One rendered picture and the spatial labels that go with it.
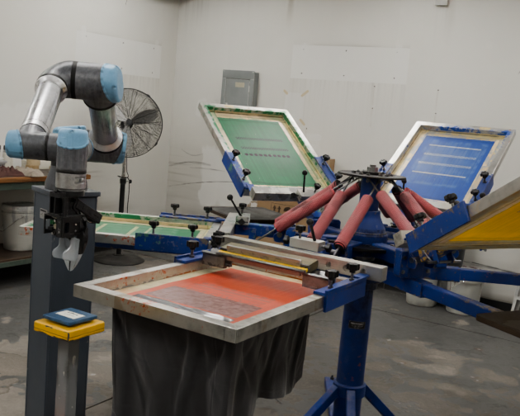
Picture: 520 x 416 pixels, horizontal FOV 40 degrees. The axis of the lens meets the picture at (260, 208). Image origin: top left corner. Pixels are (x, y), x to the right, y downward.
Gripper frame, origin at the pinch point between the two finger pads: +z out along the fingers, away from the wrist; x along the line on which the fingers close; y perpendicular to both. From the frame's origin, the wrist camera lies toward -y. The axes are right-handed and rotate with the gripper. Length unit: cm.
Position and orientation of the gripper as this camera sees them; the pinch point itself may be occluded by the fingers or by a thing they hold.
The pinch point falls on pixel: (73, 265)
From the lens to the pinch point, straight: 193.7
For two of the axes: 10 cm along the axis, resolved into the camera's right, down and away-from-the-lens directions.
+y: -5.3, 0.7, -8.5
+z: -0.9, 9.9, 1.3
